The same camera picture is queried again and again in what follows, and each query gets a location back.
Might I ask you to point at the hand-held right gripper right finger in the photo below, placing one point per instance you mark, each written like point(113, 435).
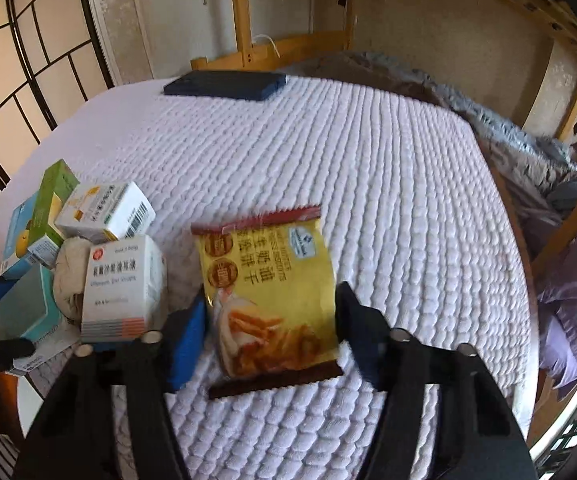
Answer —
point(366, 345)

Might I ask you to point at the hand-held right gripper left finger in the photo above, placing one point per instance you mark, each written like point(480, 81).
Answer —
point(188, 345)

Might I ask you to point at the yellow biscuit snack packet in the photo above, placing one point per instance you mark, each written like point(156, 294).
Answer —
point(268, 270)

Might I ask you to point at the white box yellow print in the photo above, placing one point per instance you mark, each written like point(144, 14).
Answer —
point(98, 210)

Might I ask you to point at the teal box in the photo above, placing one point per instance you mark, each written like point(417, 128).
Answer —
point(23, 305)

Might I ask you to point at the light blue box yellow fruit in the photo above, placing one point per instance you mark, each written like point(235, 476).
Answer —
point(18, 240)

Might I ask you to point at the beige rolled cloth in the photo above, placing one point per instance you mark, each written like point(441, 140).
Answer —
point(71, 265)

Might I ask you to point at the white box red blue stripes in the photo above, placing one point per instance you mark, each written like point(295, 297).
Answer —
point(118, 280)

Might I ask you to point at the green medicine box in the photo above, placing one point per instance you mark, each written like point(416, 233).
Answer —
point(56, 185)

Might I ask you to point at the white quilted mat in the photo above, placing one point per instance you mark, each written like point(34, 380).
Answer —
point(343, 160)

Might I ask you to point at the purple bedding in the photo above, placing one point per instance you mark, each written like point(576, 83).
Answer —
point(573, 310)

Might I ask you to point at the black lattice panel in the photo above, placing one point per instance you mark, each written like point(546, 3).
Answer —
point(568, 425)

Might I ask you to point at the grey blanket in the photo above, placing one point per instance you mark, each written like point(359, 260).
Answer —
point(508, 150)

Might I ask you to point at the black framed folding screen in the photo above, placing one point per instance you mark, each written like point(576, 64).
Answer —
point(43, 20)

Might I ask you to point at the white wardrobe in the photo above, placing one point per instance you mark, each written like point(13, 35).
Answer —
point(268, 5)

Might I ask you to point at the wooden bunk bed frame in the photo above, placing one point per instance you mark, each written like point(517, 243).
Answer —
point(241, 10)

